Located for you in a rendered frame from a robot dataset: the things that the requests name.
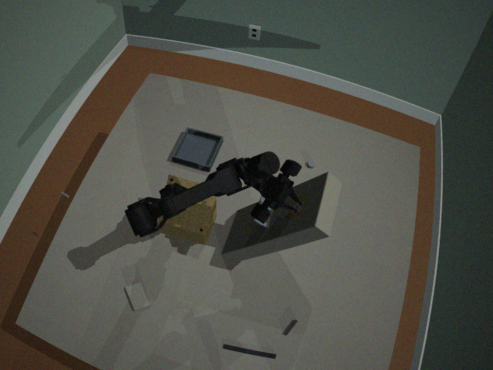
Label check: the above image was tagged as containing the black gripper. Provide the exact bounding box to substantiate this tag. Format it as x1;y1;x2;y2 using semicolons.
251;159;302;223

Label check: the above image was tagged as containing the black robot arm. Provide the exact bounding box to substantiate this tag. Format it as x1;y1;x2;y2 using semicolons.
125;151;290;237

